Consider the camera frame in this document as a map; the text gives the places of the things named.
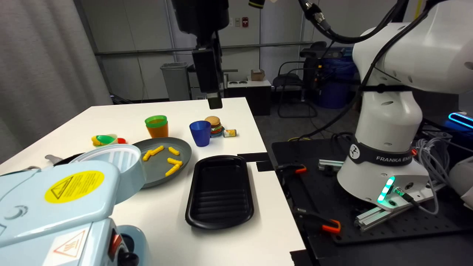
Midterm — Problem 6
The grey curtain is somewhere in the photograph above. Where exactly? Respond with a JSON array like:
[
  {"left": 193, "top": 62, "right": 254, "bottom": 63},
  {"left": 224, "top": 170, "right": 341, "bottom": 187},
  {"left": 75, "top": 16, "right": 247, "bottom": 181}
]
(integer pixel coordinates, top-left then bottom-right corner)
[{"left": 0, "top": 0, "right": 112, "bottom": 164}]

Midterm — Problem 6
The light blue coffeemaker toaster oven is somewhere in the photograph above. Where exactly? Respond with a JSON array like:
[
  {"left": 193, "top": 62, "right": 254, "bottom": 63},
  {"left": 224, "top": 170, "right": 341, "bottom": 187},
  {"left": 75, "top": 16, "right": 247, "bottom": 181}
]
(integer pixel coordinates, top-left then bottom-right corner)
[{"left": 0, "top": 143, "right": 149, "bottom": 266}]

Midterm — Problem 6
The blue lit device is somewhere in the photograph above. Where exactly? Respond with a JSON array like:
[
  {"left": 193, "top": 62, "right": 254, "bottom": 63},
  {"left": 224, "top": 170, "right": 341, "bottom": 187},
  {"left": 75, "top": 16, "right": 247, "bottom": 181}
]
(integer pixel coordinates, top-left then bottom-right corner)
[{"left": 446, "top": 110, "right": 473, "bottom": 133}]

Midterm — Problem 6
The blue plastic cup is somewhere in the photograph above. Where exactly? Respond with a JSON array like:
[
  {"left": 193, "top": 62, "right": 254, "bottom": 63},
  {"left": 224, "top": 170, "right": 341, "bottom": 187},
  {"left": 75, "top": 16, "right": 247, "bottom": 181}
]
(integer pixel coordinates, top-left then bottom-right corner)
[{"left": 187, "top": 119, "right": 213, "bottom": 147}]

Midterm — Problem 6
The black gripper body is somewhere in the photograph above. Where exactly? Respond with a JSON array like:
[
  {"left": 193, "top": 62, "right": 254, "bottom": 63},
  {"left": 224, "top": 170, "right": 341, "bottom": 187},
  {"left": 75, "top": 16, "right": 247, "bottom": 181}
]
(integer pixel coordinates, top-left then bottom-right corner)
[{"left": 171, "top": 0, "right": 230, "bottom": 37}]

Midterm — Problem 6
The black perforated base board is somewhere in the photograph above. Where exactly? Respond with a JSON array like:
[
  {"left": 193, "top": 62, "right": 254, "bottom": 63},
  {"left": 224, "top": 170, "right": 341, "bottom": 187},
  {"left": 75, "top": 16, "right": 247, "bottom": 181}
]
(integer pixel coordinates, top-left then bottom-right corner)
[{"left": 269, "top": 137, "right": 473, "bottom": 246}]

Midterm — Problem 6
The black chair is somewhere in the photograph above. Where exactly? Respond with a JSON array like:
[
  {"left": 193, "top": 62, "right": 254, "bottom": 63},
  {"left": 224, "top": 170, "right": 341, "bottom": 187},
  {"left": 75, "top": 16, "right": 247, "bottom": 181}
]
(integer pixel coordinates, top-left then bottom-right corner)
[{"left": 272, "top": 59, "right": 319, "bottom": 119}]

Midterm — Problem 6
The grey round plate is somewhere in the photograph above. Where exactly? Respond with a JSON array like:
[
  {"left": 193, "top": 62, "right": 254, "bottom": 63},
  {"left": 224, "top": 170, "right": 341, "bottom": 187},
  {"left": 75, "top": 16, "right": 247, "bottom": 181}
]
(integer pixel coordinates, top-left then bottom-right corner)
[{"left": 131, "top": 136, "right": 195, "bottom": 190}]

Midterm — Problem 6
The toy burger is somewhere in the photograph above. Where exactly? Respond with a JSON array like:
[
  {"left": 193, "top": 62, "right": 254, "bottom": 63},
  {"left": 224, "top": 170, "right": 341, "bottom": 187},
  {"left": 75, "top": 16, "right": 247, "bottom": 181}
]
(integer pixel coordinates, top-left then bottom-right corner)
[{"left": 204, "top": 113, "right": 226, "bottom": 139}]

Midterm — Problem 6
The green plastic cup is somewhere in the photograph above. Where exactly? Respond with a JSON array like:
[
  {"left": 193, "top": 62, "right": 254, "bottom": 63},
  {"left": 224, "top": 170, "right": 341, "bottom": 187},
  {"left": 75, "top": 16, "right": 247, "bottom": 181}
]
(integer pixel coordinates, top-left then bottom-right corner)
[{"left": 143, "top": 113, "right": 170, "bottom": 130}]

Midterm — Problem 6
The black table bracket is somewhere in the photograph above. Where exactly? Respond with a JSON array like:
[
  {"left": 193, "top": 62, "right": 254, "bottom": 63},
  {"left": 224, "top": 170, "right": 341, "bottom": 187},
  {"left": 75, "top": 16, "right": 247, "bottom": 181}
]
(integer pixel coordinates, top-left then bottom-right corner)
[{"left": 235, "top": 152, "right": 273, "bottom": 173}]

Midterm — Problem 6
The blue barrel bin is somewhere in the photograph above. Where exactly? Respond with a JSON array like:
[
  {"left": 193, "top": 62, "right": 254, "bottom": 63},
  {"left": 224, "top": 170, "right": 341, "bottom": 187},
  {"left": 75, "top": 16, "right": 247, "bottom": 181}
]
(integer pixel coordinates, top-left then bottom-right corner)
[{"left": 315, "top": 47, "right": 359, "bottom": 109}]

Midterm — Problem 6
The long aluminium rail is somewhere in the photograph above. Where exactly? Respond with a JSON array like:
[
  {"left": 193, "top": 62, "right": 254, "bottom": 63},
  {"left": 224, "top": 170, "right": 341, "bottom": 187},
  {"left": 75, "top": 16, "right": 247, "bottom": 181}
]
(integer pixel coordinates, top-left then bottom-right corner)
[{"left": 353, "top": 184, "right": 448, "bottom": 233}]

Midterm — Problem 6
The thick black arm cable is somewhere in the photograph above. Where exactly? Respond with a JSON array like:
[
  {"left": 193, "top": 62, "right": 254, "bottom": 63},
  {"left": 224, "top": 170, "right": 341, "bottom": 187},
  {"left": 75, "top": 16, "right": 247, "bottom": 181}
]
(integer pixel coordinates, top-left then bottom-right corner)
[{"left": 297, "top": 0, "right": 411, "bottom": 45}]

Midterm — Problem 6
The black clamp with orange tip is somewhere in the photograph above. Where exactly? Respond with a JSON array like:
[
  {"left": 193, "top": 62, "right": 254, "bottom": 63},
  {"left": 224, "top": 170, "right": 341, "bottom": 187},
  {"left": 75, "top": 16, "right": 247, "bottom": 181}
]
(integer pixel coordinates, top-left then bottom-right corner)
[
  {"left": 275, "top": 162, "right": 309, "bottom": 177},
  {"left": 294, "top": 205, "right": 343, "bottom": 236}
]

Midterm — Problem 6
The dark desk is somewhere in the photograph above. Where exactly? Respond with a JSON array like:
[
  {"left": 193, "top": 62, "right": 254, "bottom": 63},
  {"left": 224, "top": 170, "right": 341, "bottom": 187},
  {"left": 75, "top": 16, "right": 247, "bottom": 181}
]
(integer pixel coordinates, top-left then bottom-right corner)
[{"left": 223, "top": 78, "right": 273, "bottom": 116}]

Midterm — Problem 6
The black rectangular tray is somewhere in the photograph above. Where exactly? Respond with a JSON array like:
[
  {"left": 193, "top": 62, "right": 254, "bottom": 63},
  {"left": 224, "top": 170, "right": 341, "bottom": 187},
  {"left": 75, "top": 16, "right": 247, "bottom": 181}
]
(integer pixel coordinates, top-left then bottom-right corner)
[{"left": 185, "top": 153, "right": 255, "bottom": 232}]

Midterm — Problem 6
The grey cabinet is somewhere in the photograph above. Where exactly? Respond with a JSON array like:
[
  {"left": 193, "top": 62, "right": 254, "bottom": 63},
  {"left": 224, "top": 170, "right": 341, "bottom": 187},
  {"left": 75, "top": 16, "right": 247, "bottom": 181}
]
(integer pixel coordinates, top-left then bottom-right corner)
[{"left": 159, "top": 62, "right": 190, "bottom": 102}]

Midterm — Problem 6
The grey cable bundle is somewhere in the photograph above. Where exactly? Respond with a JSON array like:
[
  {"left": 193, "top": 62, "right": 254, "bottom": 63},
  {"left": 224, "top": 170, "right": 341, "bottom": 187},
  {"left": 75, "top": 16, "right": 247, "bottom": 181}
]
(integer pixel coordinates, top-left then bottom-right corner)
[{"left": 412, "top": 134, "right": 452, "bottom": 217}]

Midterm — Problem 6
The short aluminium rail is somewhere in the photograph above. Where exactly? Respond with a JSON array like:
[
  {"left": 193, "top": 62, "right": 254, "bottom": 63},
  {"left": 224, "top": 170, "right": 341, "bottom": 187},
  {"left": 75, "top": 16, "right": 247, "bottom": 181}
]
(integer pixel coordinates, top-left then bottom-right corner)
[{"left": 316, "top": 158, "right": 346, "bottom": 174}]

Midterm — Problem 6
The black base cable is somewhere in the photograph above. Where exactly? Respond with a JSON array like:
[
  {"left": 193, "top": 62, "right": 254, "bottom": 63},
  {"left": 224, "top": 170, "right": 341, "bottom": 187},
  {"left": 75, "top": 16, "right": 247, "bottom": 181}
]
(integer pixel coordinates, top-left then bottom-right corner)
[{"left": 287, "top": 94, "right": 366, "bottom": 143}]

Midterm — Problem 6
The orange plastic cup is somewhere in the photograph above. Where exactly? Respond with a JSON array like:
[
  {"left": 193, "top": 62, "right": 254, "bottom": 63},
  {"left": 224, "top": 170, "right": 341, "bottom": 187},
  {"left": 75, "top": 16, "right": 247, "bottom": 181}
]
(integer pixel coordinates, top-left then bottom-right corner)
[{"left": 146, "top": 124, "right": 170, "bottom": 140}]

